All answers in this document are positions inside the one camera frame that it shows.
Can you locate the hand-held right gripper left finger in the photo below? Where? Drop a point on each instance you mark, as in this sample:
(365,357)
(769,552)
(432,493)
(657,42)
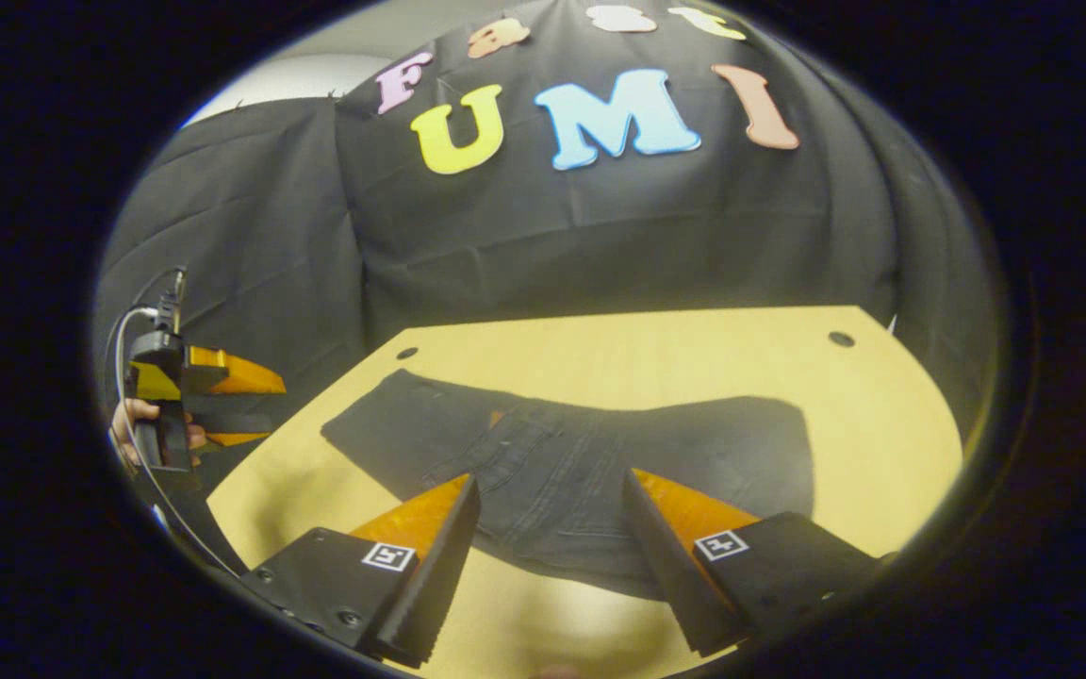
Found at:
(435,575)

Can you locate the dark grey jeans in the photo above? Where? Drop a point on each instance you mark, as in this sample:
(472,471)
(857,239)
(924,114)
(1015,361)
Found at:
(552,471)

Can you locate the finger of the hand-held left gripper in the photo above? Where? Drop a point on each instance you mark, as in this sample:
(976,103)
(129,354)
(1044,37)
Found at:
(232,377)
(237,432)

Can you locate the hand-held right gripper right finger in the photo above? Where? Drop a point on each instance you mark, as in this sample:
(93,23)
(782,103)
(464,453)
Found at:
(666,566)

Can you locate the black backdrop cloth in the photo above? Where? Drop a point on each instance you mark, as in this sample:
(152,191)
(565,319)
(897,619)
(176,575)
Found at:
(600,236)

